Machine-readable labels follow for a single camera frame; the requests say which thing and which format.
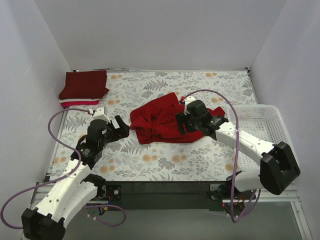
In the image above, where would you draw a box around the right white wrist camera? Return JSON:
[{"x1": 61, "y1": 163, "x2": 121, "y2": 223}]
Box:
[{"x1": 179, "y1": 96, "x2": 196, "y2": 115}]

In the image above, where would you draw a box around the floral table mat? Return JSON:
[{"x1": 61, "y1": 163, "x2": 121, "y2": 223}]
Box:
[{"x1": 47, "y1": 70, "x2": 257, "y2": 181}]

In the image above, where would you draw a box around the folded pink t-shirt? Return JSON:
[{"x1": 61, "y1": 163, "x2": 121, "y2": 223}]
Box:
[{"x1": 60, "y1": 100, "x2": 99, "y2": 108}]

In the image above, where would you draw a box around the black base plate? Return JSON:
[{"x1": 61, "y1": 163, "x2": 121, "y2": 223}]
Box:
[{"x1": 104, "y1": 181, "x2": 231, "y2": 212}]

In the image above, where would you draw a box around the folded dark red t-shirt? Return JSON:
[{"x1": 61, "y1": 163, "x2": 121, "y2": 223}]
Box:
[{"x1": 59, "y1": 70, "x2": 109, "y2": 100}]

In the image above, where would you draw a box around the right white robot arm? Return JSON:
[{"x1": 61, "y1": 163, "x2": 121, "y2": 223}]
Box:
[{"x1": 175, "y1": 96, "x2": 301, "y2": 199}]

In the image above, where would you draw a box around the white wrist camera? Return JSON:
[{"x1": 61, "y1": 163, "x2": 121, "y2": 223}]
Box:
[
  {"x1": 179, "y1": 96, "x2": 196, "y2": 115},
  {"x1": 92, "y1": 106, "x2": 110, "y2": 123}
]

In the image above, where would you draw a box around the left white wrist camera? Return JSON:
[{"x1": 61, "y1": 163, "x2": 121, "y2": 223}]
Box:
[{"x1": 92, "y1": 106, "x2": 110, "y2": 123}]

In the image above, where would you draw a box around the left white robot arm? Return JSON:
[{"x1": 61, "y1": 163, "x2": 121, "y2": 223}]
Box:
[{"x1": 21, "y1": 115, "x2": 130, "y2": 240}]

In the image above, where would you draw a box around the white plastic basket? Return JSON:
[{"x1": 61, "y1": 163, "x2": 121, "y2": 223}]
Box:
[{"x1": 234, "y1": 104, "x2": 299, "y2": 162}]

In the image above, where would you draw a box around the folded white t-shirt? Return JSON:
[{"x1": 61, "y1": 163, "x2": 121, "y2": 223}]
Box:
[{"x1": 59, "y1": 98, "x2": 101, "y2": 103}]

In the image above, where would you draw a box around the aluminium frame rail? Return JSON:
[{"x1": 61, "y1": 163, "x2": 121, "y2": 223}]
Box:
[{"x1": 31, "y1": 181, "x2": 301, "y2": 205}]

